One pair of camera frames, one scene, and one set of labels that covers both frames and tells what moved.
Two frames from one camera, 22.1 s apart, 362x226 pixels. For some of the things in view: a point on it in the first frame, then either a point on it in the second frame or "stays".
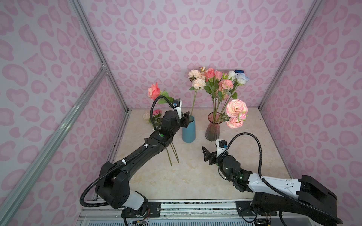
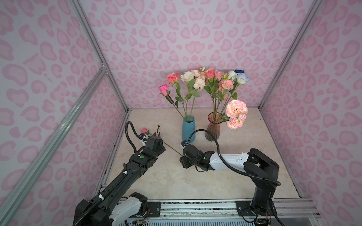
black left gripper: x=185 y=119 → x=161 y=149
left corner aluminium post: x=78 y=7 stays
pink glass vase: x=212 y=130 stays
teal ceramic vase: x=188 y=133 stays
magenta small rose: x=157 y=122 → x=164 y=88
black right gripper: x=212 y=156 → x=183 y=162
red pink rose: x=153 y=92 → x=172 y=78
